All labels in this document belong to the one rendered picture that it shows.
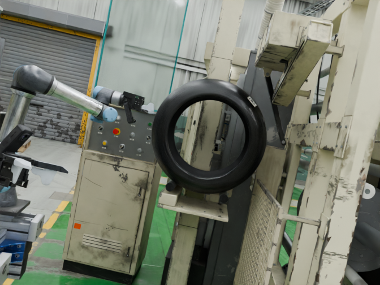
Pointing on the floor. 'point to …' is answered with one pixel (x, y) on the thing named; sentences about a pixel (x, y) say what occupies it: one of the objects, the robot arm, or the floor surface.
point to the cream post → (206, 137)
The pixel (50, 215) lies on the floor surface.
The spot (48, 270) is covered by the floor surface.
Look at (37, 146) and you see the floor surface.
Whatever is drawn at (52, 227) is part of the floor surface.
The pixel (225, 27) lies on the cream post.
